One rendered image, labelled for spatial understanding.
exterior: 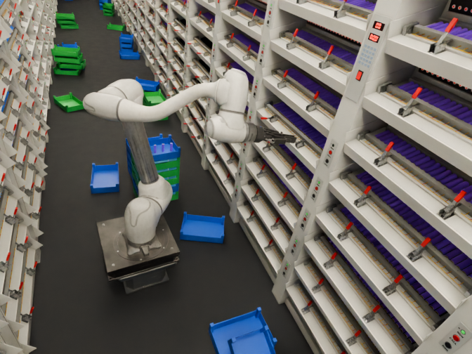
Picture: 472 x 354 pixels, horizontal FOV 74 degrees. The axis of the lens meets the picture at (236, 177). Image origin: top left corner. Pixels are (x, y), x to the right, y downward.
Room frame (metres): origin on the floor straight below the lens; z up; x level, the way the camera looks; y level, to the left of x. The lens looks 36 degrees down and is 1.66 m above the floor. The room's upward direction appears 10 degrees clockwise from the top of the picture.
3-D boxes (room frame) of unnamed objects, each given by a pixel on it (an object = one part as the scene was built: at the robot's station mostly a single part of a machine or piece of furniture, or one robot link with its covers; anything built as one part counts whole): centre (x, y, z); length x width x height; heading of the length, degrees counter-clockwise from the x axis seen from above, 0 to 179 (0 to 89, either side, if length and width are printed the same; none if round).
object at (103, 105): (1.23, 0.62, 1.03); 0.18 x 0.14 x 0.13; 83
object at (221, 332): (0.85, -0.18, 0.04); 0.30 x 0.20 x 0.08; 119
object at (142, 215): (1.17, 0.46, 0.44); 0.18 x 0.16 x 0.22; 173
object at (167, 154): (1.86, 0.60, 0.44); 0.30 x 0.20 x 0.08; 126
